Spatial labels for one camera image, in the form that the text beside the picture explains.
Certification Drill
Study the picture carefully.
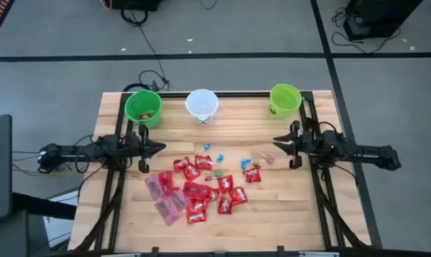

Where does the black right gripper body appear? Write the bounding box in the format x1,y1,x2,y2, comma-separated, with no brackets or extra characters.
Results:
289,120,322,170

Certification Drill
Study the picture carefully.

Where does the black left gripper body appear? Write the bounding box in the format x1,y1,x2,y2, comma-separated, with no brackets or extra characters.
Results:
124,124,156,174

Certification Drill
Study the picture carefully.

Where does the lime green jack-o-lantern bucket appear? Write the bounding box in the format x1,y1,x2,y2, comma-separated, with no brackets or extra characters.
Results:
269,83,303,120

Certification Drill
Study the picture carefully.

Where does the pink lollipop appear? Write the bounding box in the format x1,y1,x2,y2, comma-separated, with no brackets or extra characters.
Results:
257,151,275,165

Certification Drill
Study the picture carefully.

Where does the black floor cable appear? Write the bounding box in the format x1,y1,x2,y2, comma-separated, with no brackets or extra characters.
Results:
121,9,171,92

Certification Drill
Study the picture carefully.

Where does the white board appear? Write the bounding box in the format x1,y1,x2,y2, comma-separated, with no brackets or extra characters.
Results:
44,191,81,247

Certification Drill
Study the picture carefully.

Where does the black bar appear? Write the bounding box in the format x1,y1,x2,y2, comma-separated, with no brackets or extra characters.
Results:
11,192,77,221

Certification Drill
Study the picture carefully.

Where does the clear pink candy pack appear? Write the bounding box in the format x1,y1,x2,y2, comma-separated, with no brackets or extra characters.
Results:
171,188,190,212
144,174,166,201
153,196,181,227

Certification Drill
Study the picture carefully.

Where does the black equipment case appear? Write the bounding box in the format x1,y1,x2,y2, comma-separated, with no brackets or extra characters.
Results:
343,0,424,41

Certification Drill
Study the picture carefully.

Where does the dark grey cabinet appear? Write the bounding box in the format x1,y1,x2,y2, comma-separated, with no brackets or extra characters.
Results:
0,210,52,257

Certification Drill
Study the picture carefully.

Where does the black floor equipment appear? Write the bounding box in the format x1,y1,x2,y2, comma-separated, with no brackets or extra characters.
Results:
110,0,163,11

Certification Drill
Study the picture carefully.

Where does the red translucent candy pack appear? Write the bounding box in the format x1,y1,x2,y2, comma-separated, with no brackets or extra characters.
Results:
157,171,174,196

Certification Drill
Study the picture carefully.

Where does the black aluminium table frame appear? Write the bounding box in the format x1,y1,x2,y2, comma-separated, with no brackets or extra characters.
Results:
68,91,375,257

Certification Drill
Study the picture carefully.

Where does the dark green plastic bucket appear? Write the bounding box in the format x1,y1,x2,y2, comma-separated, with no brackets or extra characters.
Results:
124,89,163,129

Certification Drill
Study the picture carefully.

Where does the white jack-o-lantern bucket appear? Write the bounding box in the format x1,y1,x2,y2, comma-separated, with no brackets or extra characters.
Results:
185,89,219,125

